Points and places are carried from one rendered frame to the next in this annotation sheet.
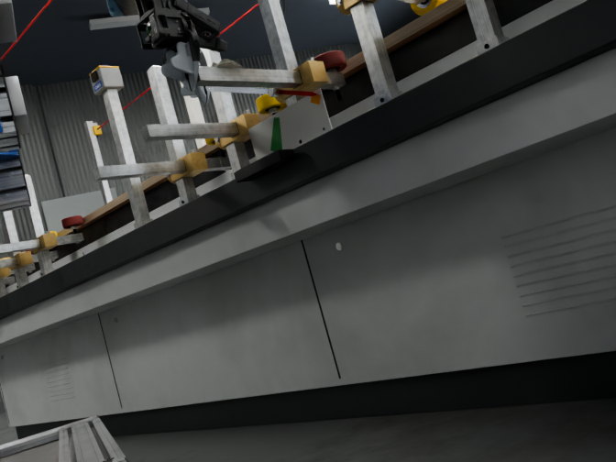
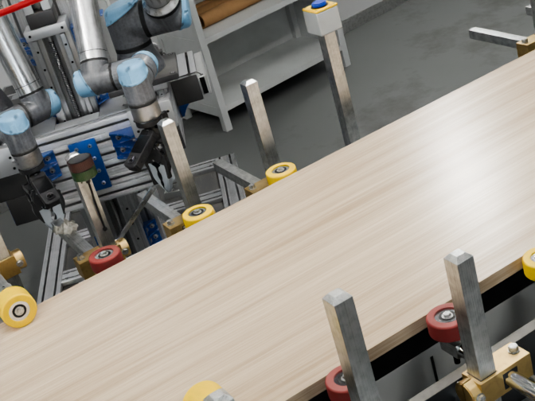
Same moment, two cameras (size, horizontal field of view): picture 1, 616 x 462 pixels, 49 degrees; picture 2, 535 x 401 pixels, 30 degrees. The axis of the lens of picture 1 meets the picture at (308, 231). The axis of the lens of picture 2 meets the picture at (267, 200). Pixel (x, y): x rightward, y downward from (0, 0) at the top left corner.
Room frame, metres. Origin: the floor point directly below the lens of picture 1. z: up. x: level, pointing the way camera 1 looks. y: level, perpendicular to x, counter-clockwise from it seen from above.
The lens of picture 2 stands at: (2.79, -2.00, 1.98)
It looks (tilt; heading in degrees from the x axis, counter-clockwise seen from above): 26 degrees down; 112
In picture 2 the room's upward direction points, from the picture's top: 17 degrees counter-clockwise
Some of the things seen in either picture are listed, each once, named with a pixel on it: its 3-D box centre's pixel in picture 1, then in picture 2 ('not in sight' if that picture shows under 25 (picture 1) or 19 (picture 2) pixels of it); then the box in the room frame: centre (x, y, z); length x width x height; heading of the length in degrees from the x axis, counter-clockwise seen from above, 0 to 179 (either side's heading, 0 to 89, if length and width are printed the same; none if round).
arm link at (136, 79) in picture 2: not in sight; (136, 82); (1.66, 0.18, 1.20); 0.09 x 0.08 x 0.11; 102
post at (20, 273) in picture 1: (15, 250); not in sight; (2.79, 1.19, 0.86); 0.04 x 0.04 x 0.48; 45
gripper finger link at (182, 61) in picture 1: (183, 64); (46, 219); (1.27, 0.14, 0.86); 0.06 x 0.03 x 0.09; 135
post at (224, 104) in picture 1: (226, 115); (192, 201); (1.73, 0.12, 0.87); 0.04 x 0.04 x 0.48; 45
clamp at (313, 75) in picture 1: (300, 82); (103, 258); (1.54, -0.07, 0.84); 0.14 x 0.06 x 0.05; 45
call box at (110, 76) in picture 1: (106, 81); (322, 19); (2.09, 0.48, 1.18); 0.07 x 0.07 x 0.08; 45
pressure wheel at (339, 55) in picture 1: (333, 77); (111, 271); (1.60, -0.16, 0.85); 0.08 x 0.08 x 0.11
